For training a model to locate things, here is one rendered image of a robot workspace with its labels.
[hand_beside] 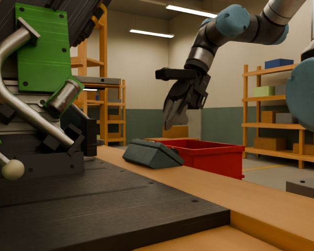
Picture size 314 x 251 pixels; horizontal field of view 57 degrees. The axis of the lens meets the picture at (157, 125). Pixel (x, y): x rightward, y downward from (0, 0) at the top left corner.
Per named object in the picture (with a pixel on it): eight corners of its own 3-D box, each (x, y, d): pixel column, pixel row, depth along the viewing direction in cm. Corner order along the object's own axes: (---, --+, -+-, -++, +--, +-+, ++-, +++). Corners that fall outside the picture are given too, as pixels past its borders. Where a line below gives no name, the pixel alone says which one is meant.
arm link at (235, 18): (261, 5, 76) (236, 23, 86) (224, -1, 72) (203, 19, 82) (263, 34, 75) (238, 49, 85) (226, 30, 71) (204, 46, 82)
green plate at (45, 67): (65, 103, 74) (60, 28, 78) (73, 92, 67) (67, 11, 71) (15, 101, 68) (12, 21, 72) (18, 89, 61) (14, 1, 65)
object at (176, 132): (179, 152, 790) (179, 125, 788) (200, 156, 726) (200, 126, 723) (142, 156, 720) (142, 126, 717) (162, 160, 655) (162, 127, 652)
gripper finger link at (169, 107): (177, 137, 82) (189, 108, 84) (162, 128, 79) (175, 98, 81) (170, 136, 85) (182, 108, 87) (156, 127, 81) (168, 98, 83)
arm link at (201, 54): (203, 45, 81) (183, 50, 88) (197, 59, 80) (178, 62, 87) (219, 60, 85) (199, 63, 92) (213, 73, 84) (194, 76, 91)
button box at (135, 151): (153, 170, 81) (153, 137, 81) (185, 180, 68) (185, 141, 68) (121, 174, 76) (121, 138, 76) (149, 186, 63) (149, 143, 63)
